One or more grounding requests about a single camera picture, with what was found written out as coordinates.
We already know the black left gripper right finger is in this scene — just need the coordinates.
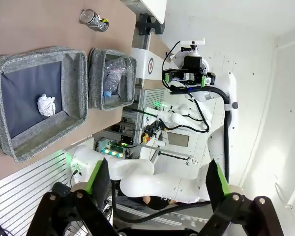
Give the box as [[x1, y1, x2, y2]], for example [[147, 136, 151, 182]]
[[199, 159, 285, 236]]

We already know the clear plastic water bottle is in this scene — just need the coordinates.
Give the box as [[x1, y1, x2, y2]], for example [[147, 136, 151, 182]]
[[102, 58, 128, 98]]

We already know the white table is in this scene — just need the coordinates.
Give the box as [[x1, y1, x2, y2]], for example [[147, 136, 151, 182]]
[[140, 0, 168, 25]]

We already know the black table bracket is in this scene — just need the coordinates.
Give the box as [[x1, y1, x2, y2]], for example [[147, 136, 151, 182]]
[[137, 13, 166, 35]]

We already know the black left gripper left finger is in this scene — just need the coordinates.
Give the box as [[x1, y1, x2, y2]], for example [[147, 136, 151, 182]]
[[27, 158, 115, 236]]

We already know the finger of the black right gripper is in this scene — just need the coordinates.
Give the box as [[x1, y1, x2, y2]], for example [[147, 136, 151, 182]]
[[199, 72, 216, 89], [163, 70, 173, 88]]

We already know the control box with green lights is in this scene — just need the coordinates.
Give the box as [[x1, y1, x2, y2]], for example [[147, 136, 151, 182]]
[[95, 137, 128, 159]]

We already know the white beam with target sticker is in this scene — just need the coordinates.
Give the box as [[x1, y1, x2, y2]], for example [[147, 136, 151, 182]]
[[130, 46, 180, 82]]

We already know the grey fabric basket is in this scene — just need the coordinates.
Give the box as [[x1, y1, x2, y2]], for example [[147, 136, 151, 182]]
[[88, 48, 138, 111], [0, 46, 89, 163]]

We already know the crushed black drink can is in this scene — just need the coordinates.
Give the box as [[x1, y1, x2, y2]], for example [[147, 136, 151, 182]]
[[79, 9, 111, 32]]

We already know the aluminium slotted base plate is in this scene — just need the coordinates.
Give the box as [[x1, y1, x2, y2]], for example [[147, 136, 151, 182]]
[[0, 149, 73, 236]]

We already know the yellow red emergency stop button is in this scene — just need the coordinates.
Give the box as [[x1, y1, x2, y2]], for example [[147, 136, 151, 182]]
[[140, 131, 152, 143]]

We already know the white tissue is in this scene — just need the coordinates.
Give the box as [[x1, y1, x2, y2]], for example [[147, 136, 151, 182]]
[[37, 93, 57, 118]]

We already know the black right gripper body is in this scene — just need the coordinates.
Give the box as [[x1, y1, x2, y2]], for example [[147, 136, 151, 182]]
[[171, 70, 202, 87]]

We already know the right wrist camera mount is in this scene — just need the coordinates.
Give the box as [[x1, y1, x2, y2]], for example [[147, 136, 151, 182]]
[[179, 38, 206, 72]]

